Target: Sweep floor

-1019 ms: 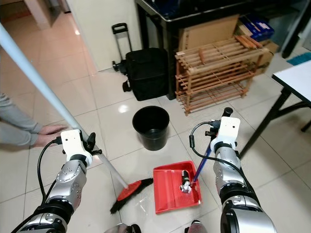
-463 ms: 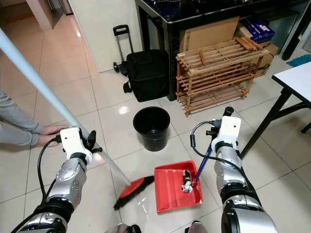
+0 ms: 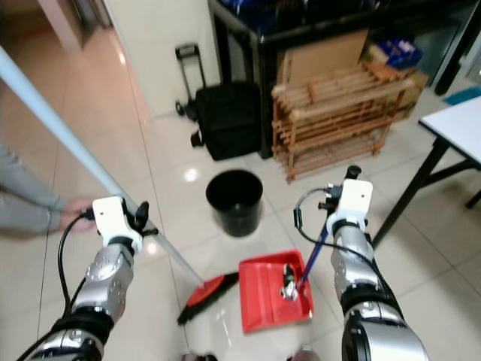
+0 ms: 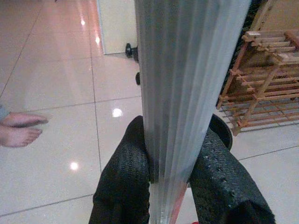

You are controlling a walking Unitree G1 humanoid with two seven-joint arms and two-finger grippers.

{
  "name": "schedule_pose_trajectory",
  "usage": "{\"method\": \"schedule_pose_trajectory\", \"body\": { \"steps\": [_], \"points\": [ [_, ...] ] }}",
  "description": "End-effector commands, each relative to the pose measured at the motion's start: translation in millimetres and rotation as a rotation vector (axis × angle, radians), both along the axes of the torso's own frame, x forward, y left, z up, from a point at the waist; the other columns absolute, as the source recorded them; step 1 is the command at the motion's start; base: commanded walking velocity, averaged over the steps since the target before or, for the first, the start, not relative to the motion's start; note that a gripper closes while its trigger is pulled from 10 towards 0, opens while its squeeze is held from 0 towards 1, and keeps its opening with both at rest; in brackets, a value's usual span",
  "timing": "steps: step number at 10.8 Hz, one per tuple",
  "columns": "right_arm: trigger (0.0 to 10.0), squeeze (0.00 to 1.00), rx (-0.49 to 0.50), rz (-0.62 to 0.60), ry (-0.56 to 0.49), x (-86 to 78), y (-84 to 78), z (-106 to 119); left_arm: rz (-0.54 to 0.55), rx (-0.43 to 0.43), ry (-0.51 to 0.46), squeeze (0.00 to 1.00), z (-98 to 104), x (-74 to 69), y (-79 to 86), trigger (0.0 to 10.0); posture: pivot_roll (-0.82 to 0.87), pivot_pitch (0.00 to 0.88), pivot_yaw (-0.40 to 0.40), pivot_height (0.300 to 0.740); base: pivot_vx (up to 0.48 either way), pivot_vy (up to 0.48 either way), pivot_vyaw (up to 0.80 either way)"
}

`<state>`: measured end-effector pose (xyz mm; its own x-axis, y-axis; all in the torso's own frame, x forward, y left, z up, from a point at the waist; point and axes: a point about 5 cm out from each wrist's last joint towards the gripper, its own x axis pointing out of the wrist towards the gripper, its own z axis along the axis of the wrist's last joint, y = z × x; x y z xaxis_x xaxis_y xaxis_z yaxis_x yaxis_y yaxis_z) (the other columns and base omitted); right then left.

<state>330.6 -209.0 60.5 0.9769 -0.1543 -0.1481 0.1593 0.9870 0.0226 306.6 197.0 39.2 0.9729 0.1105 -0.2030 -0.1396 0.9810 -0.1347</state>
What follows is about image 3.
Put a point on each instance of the black trolley suitcase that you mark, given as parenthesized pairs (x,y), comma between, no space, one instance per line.
(225,120)

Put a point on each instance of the person's bare foot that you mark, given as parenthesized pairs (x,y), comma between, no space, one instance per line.
(80,214)

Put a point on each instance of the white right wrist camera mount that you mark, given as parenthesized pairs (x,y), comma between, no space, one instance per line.
(355,199)

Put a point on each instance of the black shelf unit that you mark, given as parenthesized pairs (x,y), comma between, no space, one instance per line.
(240,37)

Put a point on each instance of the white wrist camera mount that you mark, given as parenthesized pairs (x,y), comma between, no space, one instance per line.
(355,199)
(113,216)

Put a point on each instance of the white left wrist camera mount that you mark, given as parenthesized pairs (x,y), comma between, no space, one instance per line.
(113,216)

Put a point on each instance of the black round waste bin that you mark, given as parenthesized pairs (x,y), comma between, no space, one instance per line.
(234,210)

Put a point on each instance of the crumpled silver wrapper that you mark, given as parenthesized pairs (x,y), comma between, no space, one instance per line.
(289,284)

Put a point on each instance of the brown wooden slatted rack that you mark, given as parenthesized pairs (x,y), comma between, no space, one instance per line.
(338,116)

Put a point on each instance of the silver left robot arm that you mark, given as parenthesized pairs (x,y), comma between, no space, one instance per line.
(109,278)

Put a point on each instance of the white table black frame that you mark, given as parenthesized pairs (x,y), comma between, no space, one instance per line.
(458,128)

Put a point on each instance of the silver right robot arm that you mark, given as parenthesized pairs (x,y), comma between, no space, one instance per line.
(353,263)

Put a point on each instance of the teal floor mat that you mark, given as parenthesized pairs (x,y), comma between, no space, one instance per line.
(462,95)

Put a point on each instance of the grey pole red head broom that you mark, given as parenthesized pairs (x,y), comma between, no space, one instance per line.
(207,289)

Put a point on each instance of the blue printed package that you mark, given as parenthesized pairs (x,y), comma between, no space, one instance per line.
(398,51)

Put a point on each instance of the large flat cardboard sheet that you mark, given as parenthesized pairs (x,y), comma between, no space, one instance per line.
(323,59)

